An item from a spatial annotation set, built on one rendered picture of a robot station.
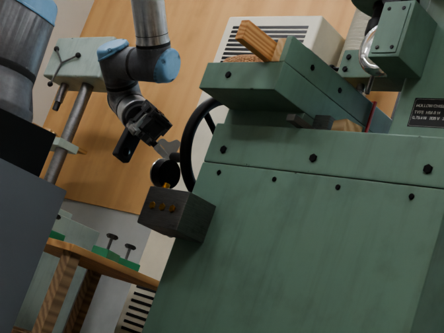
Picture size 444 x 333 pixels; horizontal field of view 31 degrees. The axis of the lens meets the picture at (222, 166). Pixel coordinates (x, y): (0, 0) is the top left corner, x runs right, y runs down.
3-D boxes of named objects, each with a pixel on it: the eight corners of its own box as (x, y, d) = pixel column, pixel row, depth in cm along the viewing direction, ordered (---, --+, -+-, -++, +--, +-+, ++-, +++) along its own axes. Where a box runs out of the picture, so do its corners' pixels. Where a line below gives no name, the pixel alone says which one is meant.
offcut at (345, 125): (328, 138, 156) (333, 120, 157) (344, 147, 157) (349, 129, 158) (340, 136, 152) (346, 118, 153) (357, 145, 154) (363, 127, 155)
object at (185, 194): (162, 234, 168) (175, 199, 170) (203, 244, 160) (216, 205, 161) (133, 221, 163) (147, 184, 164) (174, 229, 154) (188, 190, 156)
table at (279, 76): (322, 189, 214) (329, 168, 215) (423, 203, 192) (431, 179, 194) (166, 86, 173) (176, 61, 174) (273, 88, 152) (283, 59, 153)
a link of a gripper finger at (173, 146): (189, 151, 203) (165, 128, 207) (173, 168, 204) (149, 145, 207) (193, 154, 206) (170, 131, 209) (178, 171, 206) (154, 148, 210)
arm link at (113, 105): (100, 83, 227) (110, 115, 232) (111, 98, 216) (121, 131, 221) (132, 73, 229) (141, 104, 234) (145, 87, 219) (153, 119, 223)
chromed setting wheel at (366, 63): (355, 79, 166) (372, 25, 168) (407, 79, 157) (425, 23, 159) (347, 72, 164) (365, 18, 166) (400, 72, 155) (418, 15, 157)
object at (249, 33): (384, 156, 189) (388, 140, 190) (391, 156, 187) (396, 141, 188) (234, 38, 151) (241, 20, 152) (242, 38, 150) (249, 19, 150)
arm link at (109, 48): (141, 37, 217) (151, 78, 223) (108, 35, 223) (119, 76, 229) (119, 51, 210) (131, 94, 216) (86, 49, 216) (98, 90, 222)
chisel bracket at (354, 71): (349, 97, 184) (360, 63, 186) (402, 98, 174) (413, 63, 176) (332, 82, 179) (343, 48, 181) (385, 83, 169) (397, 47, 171)
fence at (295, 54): (424, 178, 195) (431, 157, 196) (430, 179, 193) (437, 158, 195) (278, 61, 154) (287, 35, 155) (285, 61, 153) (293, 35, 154)
